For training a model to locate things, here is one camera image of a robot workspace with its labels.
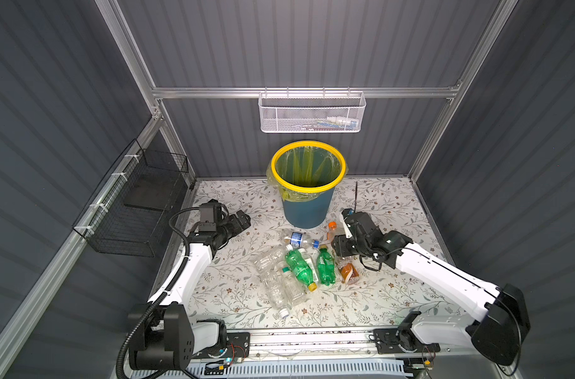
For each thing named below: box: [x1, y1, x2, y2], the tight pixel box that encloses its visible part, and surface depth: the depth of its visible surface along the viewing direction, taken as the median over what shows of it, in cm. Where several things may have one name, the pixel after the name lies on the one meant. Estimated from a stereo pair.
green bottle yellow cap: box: [285, 248, 318, 293], surface depth 82 cm
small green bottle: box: [317, 244, 336, 286], surface depth 89 cm
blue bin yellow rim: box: [270, 140, 347, 229], surface depth 96 cm
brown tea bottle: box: [338, 262, 360, 286], surface depth 85 cm
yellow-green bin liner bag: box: [266, 145, 350, 203], surface depth 96 cm
